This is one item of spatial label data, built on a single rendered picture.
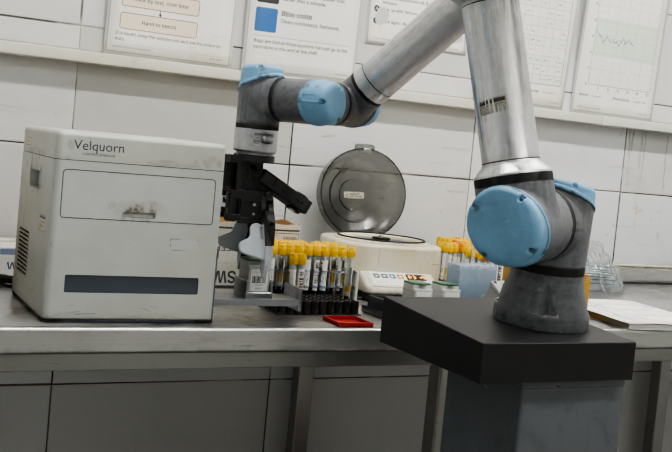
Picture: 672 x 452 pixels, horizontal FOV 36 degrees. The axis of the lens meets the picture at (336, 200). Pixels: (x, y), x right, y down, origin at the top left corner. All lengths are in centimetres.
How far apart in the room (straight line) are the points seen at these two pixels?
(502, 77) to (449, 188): 121
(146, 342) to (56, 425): 76
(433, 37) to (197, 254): 53
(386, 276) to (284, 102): 61
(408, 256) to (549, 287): 66
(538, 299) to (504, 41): 40
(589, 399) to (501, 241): 31
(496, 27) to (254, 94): 45
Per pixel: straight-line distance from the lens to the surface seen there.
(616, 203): 305
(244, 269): 181
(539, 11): 284
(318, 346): 180
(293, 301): 182
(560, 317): 163
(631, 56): 305
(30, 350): 164
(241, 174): 177
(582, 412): 166
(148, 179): 169
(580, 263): 165
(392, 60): 176
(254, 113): 176
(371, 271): 220
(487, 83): 152
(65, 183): 165
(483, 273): 214
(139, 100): 235
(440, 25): 172
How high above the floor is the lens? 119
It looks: 3 degrees down
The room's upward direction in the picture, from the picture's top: 5 degrees clockwise
